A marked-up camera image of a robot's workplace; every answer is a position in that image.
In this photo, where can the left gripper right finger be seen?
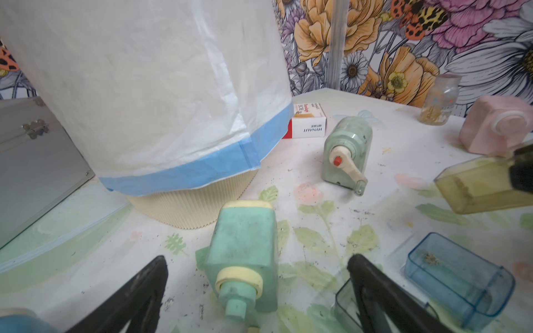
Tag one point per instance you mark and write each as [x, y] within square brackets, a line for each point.
[381, 302]

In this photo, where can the red white bandage box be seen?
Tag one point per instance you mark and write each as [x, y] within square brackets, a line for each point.
[309, 120]

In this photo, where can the white lined trash bin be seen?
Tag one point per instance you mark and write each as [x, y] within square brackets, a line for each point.
[173, 103]

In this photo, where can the grey-green pencil sharpener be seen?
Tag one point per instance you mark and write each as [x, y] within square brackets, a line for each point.
[345, 154]

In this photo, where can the pale green round lid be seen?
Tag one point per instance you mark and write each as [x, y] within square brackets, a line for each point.
[71, 231]

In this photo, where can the small glass jar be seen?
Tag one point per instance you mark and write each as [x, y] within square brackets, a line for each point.
[440, 100]

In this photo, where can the translucent yellow shavings tray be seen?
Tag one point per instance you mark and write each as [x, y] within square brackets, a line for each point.
[482, 185]

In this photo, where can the pink pencil sharpener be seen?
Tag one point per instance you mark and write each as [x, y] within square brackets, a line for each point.
[496, 123]

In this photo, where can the translucent green shavings tray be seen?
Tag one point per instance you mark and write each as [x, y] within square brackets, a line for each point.
[346, 310]

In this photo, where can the translucent blue shavings tray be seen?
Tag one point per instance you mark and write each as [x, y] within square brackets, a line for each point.
[473, 290]

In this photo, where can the teal square pencil sharpener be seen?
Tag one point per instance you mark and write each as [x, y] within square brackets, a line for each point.
[242, 261]

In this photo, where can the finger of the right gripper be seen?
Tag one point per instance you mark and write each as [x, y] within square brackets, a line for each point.
[520, 173]

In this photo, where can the silver aluminium case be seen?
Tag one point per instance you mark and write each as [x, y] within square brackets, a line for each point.
[40, 165]

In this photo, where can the blue pencil sharpener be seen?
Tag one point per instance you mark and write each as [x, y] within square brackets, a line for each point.
[20, 320]

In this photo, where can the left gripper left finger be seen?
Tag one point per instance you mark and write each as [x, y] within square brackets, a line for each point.
[134, 307]

